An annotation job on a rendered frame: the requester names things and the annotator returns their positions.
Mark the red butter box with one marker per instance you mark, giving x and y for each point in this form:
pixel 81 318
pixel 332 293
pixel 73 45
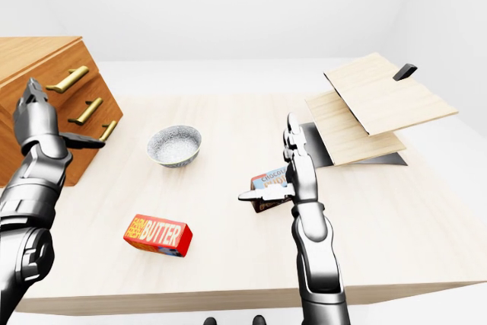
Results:
pixel 158 234

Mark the small black block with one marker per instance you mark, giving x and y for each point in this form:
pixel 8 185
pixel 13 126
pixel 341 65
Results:
pixel 405 72

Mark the wooden cabinet with drawers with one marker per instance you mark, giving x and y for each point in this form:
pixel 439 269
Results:
pixel 30 51

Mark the grey speckled patterned bowl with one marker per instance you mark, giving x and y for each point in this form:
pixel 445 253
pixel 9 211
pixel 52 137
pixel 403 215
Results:
pixel 174 146

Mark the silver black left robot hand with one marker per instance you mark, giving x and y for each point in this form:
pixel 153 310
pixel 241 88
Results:
pixel 36 119

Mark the blue brown chocolate box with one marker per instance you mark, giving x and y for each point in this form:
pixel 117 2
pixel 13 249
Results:
pixel 268 179

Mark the large pale wooden board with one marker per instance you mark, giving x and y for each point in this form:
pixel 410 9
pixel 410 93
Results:
pixel 388 93

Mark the small pale wooden board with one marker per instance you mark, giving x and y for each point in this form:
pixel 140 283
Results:
pixel 350 134

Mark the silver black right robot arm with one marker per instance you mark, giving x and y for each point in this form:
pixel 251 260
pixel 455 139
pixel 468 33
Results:
pixel 317 256

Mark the small dark rounded shape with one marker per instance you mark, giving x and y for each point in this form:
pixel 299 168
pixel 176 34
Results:
pixel 259 320
pixel 210 321

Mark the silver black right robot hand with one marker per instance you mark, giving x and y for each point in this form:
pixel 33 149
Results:
pixel 302 173

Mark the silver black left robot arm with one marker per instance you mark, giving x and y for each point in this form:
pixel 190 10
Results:
pixel 28 203

